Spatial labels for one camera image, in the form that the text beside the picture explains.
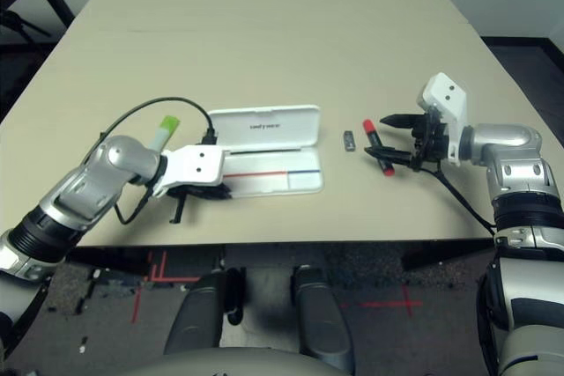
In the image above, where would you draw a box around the black tripod stand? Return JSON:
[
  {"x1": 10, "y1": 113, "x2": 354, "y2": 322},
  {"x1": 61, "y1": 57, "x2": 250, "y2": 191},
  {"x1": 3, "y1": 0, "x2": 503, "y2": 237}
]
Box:
[{"x1": 0, "y1": 8, "x2": 52, "y2": 41}]

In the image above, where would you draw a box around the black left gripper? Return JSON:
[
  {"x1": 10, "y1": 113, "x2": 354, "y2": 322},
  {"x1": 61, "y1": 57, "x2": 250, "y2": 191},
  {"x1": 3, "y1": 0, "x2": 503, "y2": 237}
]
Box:
[{"x1": 167, "y1": 184, "x2": 234, "y2": 225}]

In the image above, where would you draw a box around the grey robot leg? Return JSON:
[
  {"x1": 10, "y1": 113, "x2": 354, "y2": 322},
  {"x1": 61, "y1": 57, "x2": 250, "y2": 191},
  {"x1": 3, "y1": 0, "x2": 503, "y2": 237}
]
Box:
[
  {"x1": 290, "y1": 264, "x2": 356, "y2": 375},
  {"x1": 163, "y1": 265, "x2": 246, "y2": 355}
]

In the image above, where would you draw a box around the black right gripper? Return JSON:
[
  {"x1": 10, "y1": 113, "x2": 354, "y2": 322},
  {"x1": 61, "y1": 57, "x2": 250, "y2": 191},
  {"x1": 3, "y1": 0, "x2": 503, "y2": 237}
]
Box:
[{"x1": 363, "y1": 111, "x2": 450, "y2": 170}]

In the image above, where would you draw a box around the grey robot torso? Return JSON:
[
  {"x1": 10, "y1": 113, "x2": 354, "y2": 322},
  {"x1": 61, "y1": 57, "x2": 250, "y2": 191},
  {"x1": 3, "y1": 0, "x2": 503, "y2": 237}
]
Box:
[{"x1": 118, "y1": 347, "x2": 353, "y2": 376}]

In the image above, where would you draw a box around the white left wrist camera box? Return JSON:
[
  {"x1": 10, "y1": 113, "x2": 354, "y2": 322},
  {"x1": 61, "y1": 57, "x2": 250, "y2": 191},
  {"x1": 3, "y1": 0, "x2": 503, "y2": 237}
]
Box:
[{"x1": 152, "y1": 144, "x2": 226, "y2": 199}]

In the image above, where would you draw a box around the grey robot left leg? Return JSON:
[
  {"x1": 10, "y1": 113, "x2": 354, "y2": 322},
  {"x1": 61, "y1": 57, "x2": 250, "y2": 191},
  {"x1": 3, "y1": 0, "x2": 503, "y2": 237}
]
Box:
[{"x1": 163, "y1": 265, "x2": 246, "y2": 355}]

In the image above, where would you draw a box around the grey robot right leg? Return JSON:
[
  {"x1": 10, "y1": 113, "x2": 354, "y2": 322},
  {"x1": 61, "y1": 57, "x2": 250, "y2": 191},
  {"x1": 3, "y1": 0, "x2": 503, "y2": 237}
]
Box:
[{"x1": 290, "y1": 264, "x2": 356, "y2": 375}]

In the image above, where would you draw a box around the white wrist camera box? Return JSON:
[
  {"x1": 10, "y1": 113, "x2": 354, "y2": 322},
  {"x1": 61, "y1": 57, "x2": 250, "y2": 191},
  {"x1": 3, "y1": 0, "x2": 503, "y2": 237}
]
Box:
[
  {"x1": 416, "y1": 71, "x2": 469, "y2": 166},
  {"x1": 152, "y1": 144, "x2": 226, "y2": 199}
]

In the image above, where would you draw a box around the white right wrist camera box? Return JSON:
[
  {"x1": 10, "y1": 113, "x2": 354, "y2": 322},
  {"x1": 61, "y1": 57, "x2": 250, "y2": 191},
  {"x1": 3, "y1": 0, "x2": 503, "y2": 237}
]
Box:
[{"x1": 416, "y1": 71, "x2": 469, "y2": 166}]

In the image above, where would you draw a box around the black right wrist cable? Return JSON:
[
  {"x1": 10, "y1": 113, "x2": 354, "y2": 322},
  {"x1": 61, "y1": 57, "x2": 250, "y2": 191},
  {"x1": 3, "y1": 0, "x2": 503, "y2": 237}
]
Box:
[{"x1": 418, "y1": 162, "x2": 499, "y2": 239}]

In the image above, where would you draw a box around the red whiteboard marker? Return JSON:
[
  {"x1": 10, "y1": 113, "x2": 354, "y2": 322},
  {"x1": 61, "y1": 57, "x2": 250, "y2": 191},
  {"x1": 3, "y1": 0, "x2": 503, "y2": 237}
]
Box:
[{"x1": 361, "y1": 118, "x2": 397, "y2": 178}]

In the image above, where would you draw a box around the white hinged pencil case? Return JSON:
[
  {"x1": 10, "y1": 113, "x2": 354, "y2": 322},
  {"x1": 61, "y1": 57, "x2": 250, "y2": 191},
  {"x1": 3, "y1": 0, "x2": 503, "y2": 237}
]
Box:
[{"x1": 206, "y1": 104, "x2": 326, "y2": 195}]

